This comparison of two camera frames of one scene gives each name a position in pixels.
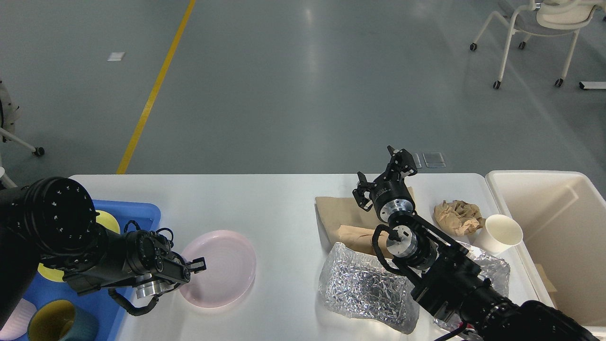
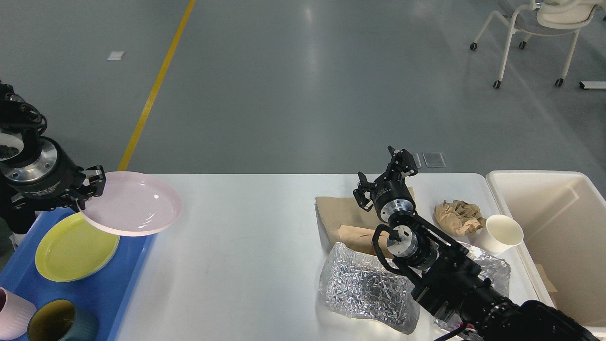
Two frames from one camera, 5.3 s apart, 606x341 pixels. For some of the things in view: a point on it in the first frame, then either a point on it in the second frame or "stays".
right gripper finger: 402,161 stays
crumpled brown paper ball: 458,218 stays
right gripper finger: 362,200 stays
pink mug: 18,326 stays
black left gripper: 170,270 -> 40,174
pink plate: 230,268 -> 133,203
